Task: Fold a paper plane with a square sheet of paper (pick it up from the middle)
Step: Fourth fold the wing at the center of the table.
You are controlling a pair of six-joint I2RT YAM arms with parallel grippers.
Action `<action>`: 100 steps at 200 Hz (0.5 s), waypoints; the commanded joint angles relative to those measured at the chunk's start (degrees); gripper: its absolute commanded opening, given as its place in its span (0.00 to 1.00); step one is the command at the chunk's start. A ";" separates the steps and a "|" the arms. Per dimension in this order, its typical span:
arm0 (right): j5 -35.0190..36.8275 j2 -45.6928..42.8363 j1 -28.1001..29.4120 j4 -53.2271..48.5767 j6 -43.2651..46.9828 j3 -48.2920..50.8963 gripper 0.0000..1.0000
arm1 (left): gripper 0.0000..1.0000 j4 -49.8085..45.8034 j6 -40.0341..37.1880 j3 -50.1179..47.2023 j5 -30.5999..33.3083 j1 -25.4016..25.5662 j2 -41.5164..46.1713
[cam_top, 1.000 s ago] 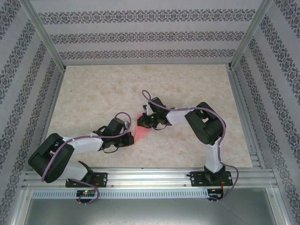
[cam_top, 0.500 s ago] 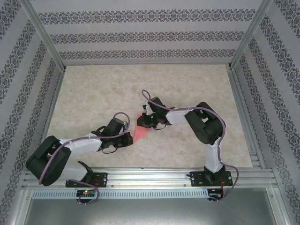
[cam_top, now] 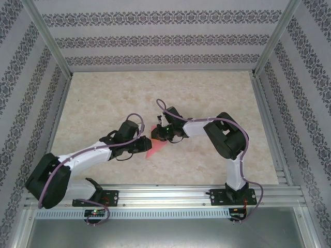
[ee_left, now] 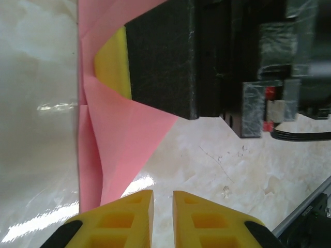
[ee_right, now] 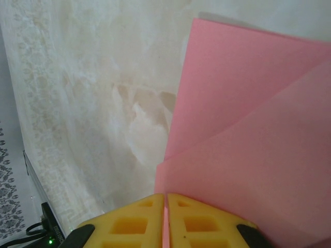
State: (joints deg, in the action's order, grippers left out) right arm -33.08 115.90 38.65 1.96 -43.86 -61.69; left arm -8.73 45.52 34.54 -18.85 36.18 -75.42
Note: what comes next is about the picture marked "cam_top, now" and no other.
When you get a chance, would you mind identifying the circuit board with green light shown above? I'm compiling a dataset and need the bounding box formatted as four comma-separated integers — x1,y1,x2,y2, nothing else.
84,209,106,218

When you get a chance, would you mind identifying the pink paper sheet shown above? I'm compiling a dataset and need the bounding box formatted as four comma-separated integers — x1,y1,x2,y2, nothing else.
145,125,168,159

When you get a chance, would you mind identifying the small dark circuit board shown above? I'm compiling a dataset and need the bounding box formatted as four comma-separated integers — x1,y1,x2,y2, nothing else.
231,208,246,219

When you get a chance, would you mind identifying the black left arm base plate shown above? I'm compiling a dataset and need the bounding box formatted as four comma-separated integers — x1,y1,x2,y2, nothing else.
72,190,119,207

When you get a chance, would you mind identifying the slotted grey cable duct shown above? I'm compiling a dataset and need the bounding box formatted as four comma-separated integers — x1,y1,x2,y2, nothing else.
35,208,231,219

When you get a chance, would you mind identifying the aluminium frame post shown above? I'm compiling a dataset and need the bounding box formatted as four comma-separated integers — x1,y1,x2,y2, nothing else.
20,0,74,78
251,0,303,77

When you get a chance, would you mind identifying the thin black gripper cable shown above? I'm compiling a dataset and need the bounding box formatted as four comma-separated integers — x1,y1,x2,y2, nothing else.
167,134,186,144
113,152,134,162

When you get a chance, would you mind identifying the thin black left gripper cable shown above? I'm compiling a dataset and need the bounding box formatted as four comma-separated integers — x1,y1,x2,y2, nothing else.
113,152,134,162

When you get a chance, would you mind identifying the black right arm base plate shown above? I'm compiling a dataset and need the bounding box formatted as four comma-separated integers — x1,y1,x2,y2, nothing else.
210,188,258,207

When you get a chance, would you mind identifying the aluminium side rail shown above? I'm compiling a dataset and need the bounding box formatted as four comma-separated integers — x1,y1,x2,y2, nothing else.
250,73,295,187
35,76,74,189

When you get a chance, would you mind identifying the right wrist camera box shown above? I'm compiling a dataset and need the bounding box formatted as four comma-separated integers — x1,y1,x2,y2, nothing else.
158,113,169,128

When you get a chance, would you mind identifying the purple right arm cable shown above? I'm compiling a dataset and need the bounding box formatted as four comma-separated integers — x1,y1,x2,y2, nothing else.
156,99,264,224

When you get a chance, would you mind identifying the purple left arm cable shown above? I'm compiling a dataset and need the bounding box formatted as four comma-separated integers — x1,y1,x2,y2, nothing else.
37,113,145,227

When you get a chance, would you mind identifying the aluminium mounting rail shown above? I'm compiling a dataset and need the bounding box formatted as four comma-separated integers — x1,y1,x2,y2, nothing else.
24,183,307,209

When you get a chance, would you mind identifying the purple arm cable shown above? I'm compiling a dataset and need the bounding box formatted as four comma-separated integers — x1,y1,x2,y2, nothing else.
156,99,264,224
37,113,145,227

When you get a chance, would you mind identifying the thin black right gripper cable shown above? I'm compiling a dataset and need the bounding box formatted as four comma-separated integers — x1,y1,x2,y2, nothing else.
167,134,186,144

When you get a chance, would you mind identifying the grey sheet metal tray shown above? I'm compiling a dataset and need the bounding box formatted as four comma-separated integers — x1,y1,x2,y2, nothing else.
22,208,319,248

